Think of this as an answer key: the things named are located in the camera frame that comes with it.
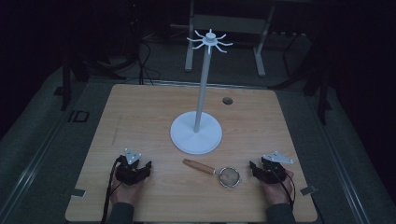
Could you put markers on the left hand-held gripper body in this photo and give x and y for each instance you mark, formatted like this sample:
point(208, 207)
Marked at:
point(130, 169)

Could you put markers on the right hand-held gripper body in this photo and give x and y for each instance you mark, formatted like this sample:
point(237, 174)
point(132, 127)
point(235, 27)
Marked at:
point(272, 171)

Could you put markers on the white hook stand rack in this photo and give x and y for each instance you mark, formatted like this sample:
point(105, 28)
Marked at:
point(196, 133)

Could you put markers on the person's right hand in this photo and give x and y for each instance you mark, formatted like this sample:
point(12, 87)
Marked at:
point(278, 193)

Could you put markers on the person's left hand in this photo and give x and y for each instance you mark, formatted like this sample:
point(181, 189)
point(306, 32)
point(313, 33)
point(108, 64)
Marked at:
point(124, 193)

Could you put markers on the dark metal stand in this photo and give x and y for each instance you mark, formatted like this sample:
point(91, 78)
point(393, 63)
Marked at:
point(323, 96)

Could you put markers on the black metal stand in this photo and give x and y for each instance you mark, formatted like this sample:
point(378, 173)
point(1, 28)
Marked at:
point(66, 84)

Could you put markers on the grey metal table bracket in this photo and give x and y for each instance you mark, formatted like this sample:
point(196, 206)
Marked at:
point(78, 193)
point(308, 190)

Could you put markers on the grey metal desk frame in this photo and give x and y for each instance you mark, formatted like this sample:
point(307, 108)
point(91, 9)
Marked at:
point(230, 24)

